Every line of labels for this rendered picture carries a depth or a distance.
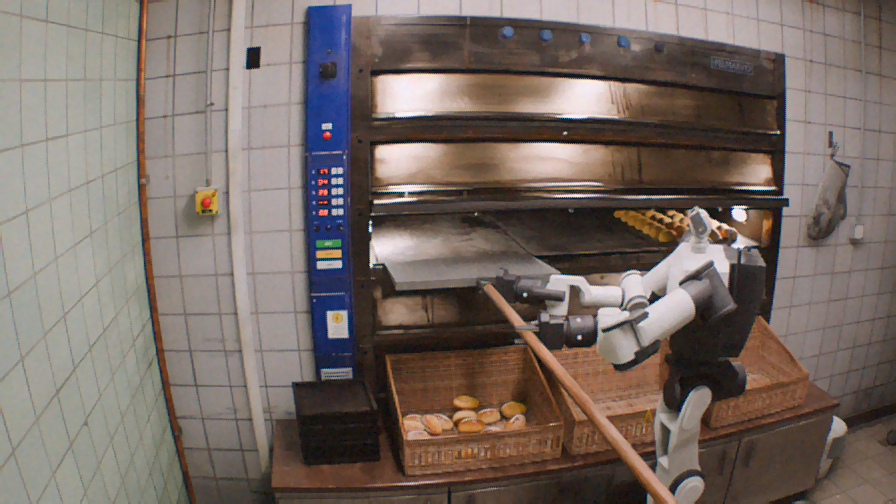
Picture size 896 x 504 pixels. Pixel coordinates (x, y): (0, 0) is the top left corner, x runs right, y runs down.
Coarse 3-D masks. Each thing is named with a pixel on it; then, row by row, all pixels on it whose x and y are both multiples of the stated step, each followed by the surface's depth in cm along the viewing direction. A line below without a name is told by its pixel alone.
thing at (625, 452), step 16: (496, 304) 209; (512, 320) 193; (528, 336) 179; (544, 352) 168; (560, 368) 158; (560, 384) 154; (576, 384) 149; (576, 400) 143; (592, 416) 134; (608, 432) 126; (624, 448) 119; (640, 464) 112; (640, 480) 109; (656, 480) 106; (656, 496) 103; (672, 496) 101
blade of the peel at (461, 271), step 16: (480, 256) 269; (496, 256) 269; (512, 256) 269; (528, 256) 269; (400, 272) 248; (416, 272) 248; (432, 272) 248; (448, 272) 248; (464, 272) 248; (480, 272) 248; (496, 272) 248; (512, 272) 247; (528, 272) 247; (544, 272) 247; (560, 272) 238; (400, 288) 229; (416, 288) 230
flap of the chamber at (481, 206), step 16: (384, 208) 237; (400, 208) 238; (416, 208) 238; (432, 208) 239; (448, 208) 240; (464, 208) 241; (480, 208) 242; (496, 208) 243; (512, 208) 244; (528, 208) 245; (544, 208) 247; (560, 208) 253; (576, 208) 258; (592, 208) 263; (608, 208) 268
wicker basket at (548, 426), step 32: (416, 352) 263; (448, 352) 265; (480, 352) 267; (512, 352) 270; (448, 384) 264; (480, 384) 267; (512, 384) 269; (544, 384) 249; (448, 416) 264; (544, 416) 249; (416, 448) 221; (448, 448) 223; (480, 448) 226; (512, 448) 228; (544, 448) 240
